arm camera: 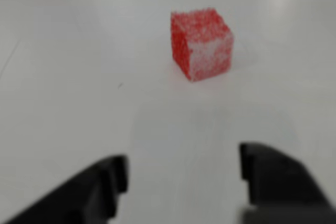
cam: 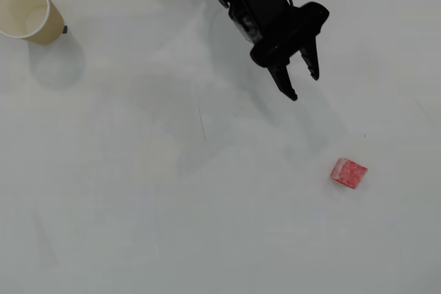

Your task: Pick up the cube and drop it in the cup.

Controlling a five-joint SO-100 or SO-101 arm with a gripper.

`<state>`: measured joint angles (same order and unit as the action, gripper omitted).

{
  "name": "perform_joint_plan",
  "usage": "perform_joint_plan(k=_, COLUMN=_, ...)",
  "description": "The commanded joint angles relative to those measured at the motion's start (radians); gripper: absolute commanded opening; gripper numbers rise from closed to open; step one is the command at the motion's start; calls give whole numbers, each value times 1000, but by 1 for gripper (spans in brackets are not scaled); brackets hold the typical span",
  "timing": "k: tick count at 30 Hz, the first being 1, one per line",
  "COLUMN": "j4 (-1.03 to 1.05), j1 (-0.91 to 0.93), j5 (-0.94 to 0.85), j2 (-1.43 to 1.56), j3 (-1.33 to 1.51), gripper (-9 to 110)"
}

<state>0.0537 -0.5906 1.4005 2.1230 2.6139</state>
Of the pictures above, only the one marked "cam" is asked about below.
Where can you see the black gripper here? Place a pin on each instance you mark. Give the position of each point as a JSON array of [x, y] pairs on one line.
[[288, 43]]

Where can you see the red white foam cube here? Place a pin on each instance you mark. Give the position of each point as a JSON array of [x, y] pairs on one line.
[[348, 173]]

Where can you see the tan paper cup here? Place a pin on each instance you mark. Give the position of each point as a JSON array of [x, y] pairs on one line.
[[51, 22]]

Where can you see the black oval webcam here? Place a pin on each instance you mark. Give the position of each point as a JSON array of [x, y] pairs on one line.
[[293, 36]]

